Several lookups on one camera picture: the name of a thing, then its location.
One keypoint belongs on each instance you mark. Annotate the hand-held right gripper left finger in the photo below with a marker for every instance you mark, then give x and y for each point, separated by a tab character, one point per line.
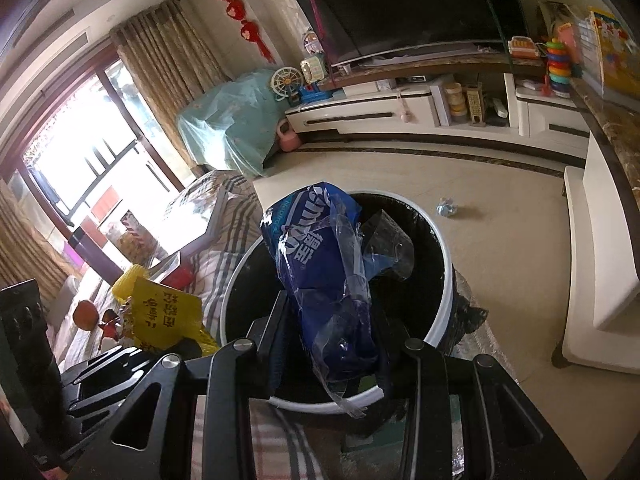
265	355

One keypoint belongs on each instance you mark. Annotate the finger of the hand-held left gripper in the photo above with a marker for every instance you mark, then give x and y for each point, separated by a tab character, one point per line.
100	362
100	395

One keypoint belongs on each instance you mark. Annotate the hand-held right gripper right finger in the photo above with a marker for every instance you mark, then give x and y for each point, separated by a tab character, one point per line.
400	372

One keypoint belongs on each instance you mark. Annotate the yellow plastic bag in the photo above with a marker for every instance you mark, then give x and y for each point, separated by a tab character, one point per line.
160	310

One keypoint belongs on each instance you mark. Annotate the blue plastic bag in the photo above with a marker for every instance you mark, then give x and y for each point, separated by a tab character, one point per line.
310	270

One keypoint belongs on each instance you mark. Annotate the orange fruit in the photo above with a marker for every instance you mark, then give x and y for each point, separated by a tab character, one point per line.
84	314

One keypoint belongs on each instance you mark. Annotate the red white milk carton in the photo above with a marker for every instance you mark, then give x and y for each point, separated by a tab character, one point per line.
177	277

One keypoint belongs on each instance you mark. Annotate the beige patterned curtain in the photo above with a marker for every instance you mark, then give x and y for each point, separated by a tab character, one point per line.
165	60
20	240

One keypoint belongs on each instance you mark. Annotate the clear snack jar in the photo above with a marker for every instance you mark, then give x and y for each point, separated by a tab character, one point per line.
134	245

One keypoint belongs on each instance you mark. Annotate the red striped box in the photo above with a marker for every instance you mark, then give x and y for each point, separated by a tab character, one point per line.
132	221

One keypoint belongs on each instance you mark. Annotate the colourful children's book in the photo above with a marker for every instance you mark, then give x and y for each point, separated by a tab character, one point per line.
200	225

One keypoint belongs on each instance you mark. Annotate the crumpled foil wrapper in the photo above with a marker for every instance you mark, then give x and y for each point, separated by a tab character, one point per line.
446	206

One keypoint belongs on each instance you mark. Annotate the glass balcony door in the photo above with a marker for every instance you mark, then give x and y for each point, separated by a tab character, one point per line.
100	150

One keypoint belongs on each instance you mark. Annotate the pink toy kettle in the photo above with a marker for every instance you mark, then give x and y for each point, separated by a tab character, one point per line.
289	140

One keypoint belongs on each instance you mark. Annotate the white side cabinet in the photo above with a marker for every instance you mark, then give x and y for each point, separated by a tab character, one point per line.
590	260

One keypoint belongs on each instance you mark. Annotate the teal cover cloth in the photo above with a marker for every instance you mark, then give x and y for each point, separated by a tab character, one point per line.
225	120

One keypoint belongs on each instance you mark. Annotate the pink hanging brush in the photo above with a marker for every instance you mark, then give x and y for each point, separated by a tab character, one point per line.
405	110

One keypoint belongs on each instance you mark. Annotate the white television cabinet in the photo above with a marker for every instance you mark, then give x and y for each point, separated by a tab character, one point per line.
375	110

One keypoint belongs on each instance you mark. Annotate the blue toy block set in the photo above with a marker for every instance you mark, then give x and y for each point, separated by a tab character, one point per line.
312	95

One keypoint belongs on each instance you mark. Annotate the toy ferris wheel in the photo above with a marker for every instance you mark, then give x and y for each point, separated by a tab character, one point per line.
287	80

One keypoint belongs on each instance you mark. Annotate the wooden abacus rack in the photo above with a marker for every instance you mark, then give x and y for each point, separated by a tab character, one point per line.
475	105

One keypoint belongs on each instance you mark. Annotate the stacked round containers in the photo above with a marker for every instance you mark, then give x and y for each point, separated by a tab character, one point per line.
455	100

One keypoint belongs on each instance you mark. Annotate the pink toy house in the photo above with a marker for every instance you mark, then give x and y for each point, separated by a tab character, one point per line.
312	42

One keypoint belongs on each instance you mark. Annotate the orange toy piano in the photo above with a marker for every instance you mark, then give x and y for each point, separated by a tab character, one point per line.
522	47

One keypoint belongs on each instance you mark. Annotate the red hanging decoration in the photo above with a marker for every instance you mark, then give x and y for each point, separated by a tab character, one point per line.
235	7

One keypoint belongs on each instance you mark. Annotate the black television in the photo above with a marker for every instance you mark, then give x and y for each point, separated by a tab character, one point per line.
400	5

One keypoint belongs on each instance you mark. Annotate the upright picture books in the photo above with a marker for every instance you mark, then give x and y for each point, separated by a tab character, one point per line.
607	55

